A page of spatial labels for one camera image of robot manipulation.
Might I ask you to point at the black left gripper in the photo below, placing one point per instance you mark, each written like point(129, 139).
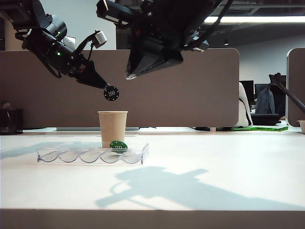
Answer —
point(76, 65)

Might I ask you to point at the green poker chip 20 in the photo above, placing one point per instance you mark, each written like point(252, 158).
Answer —
point(118, 146)

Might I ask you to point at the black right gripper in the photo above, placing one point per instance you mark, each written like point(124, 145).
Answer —
point(166, 23)

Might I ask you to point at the long ceiling light strip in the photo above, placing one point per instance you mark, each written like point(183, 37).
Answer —
point(262, 19)

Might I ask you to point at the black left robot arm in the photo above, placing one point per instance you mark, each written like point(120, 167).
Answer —
point(45, 43)

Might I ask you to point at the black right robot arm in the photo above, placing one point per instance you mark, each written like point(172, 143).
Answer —
point(205, 9)

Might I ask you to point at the clear plastic chip tray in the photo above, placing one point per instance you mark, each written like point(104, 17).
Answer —
point(95, 158)

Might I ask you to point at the narrow brown desk partition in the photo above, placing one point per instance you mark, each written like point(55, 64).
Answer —
point(297, 71)

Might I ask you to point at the metal wall switch plate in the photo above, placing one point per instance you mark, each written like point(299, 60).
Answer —
point(70, 43)

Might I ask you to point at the white partition foot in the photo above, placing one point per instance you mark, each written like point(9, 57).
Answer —
point(213, 129)

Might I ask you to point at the wide brown desk partition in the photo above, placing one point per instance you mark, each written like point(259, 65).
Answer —
point(190, 95)

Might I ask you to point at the blue denim jacket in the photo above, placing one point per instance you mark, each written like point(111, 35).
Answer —
point(264, 102)

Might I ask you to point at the brown paper cup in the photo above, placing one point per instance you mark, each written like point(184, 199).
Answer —
point(112, 126)

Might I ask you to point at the small beige paper bowl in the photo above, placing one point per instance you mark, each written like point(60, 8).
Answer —
point(302, 126)

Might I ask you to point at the black poker chip 100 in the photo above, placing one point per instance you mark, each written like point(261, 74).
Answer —
point(111, 93)

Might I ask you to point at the green printed tape strip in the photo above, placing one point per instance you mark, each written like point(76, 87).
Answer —
point(259, 128)

